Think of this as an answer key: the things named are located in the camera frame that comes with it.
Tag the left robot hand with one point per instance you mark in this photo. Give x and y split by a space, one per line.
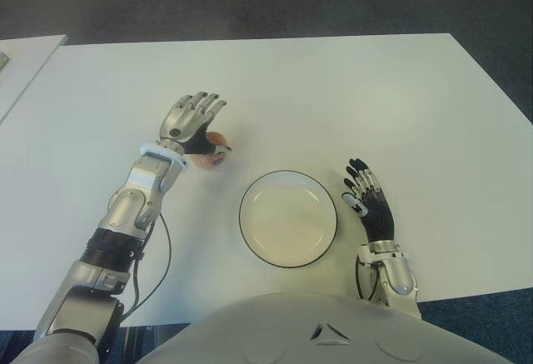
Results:
181 118

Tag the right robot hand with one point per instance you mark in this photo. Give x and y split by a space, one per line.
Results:
380 218

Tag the red yellow apple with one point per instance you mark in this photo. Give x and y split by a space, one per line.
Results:
206 162

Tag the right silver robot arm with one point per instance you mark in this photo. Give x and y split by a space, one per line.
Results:
399 276

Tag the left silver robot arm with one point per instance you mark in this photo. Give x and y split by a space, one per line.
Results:
125 210

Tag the white plate black rim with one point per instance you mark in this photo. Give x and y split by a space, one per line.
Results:
287 218

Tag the grey robot torso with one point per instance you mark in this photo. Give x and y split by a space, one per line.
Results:
325 335

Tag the adjacent white table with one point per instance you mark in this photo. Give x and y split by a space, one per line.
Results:
25 68

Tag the green item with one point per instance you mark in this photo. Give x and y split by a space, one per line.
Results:
3 62

